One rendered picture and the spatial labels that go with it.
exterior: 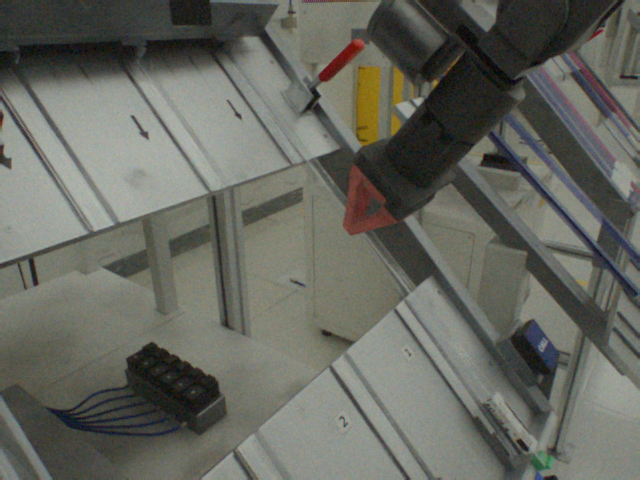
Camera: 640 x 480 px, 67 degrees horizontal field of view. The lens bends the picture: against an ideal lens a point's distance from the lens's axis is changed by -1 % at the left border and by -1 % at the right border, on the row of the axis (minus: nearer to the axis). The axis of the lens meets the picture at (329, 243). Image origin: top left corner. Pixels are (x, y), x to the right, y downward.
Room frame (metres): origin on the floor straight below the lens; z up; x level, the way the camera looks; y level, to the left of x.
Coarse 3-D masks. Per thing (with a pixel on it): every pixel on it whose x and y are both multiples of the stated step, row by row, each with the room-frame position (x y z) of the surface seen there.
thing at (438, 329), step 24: (240, 72) 0.54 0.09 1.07; (264, 96) 0.53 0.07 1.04; (288, 144) 0.50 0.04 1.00; (312, 168) 0.48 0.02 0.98; (336, 192) 0.47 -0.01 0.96; (360, 216) 0.46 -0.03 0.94; (360, 240) 0.45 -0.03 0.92; (384, 264) 0.43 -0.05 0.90; (408, 288) 0.42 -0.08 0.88; (432, 312) 0.41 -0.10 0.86; (456, 360) 0.38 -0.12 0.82; (480, 384) 0.37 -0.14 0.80; (528, 456) 0.34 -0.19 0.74
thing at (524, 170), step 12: (492, 132) 0.70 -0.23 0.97; (504, 144) 0.69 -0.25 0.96; (516, 156) 0.68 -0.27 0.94; (516, 168) 0.68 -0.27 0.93; (528, 168) 0.68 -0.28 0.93; (528, 180) 0.67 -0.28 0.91; (540, 180) 0.67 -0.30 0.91; (540, 192) 0.66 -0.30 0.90; (552, 204) 0.65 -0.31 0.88; (564, 216) 0.63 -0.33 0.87; (576, 228) 0.62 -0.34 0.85; (588, 240) 0.61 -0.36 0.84; (600, 252) 0.60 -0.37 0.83; (612, 264) 0.59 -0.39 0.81; (612, 276) 0.59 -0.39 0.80; (624, 276) 0.59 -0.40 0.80; (636, 288) 0.58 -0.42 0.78
